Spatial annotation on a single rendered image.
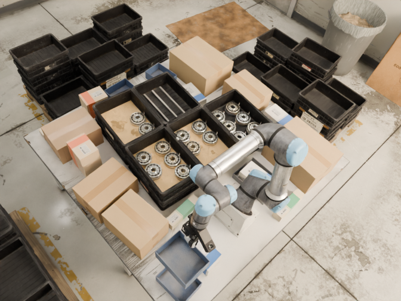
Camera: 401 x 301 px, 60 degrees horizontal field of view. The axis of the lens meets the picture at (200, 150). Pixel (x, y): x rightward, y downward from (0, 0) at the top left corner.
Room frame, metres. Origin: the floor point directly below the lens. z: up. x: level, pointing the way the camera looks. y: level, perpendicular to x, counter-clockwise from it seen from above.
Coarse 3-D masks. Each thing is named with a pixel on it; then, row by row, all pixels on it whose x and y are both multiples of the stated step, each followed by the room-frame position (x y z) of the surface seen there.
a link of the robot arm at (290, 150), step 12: (276, 132) 1.00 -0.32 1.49; (288, 132) 1.00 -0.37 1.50; (276, 144) 0.95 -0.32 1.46; (288, 144) 0.94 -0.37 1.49; (300, 144) 0.94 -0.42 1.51; (276, 156) 0.93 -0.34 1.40; (288, 156) 0.89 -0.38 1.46; (300, 156) 0.91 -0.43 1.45; (276, 168) 0.93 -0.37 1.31; (288, 168) 0.91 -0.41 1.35; (276, 180) 0.91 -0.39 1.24; (288, 180) 0.92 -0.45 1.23; (264, 192) 0.93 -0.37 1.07; (276, 192) 0.90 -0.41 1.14; (264, 204) 0.90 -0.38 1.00; (276, 204) 0.87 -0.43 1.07
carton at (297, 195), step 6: (294, 192) 1.14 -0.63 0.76; (300, 192) 1.15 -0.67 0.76; (294, 198) 1.10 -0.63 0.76; (300, 198) 1.11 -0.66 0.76; (288, 204) 1.05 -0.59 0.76; (294, 204) 1.06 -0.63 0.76; (282, 210) 1.00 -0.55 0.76; (288, 210) 1.01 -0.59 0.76; (276, 216) 0.97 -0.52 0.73; (282, 216) 0.96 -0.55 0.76
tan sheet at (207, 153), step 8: (200, 120) 1.56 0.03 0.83; (184, 128) 1.46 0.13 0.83; (208, 128) 1.49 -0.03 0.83; (192, 136) 1.41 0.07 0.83; (200, 136) 1.42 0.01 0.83; (200, 144) 1.36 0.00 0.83; (216, 144) 1.38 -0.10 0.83; (200, 152) 1.29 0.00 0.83; (208, 152) 1.30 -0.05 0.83; (216, 152) 1.31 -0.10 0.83; (200, 160) 1.23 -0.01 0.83; (208, 160) 1.24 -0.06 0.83
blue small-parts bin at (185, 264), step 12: (168, 240) 0.57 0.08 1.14; (180, 240) 0.60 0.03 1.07; (156, 252) 0.51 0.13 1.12; (168, 252) 0.54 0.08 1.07; (180, 252) 0.55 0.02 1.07; (192, 252) 0.55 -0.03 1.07; (168, 264) 0.48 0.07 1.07; (180, 264) 0.49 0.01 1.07; (192, 264) 0.50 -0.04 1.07; (204, 264) 0.51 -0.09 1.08; (180, 276) 0.44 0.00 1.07; (192, 276) 0.45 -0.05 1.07
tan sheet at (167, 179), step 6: (144, 150) 1.24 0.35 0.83; (150, 150) 1.25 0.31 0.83; (174, 150) 1.27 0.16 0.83; (156, 156) 1.21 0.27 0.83; (162, 156) 1.21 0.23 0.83; (156, 162) 1.16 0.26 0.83; (162, 162) 1.17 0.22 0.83; (144, 168) 1.11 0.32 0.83; (162, 168) 1.13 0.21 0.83; (168, 168) 1.13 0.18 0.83; (174, 168) 1.14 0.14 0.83; (162, 174) 1.09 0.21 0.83; (168, 174) 1.09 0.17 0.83; (174, 174) 1.10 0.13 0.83; (156, 180) 1.04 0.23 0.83; (162, 180) 1.04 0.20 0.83; (168, 180) 1.05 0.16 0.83; (174, 180) 1.06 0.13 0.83; (180, 180) 1.06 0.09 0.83; (162, 186) 1.00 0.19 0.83; (168, 186) 1.01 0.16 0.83
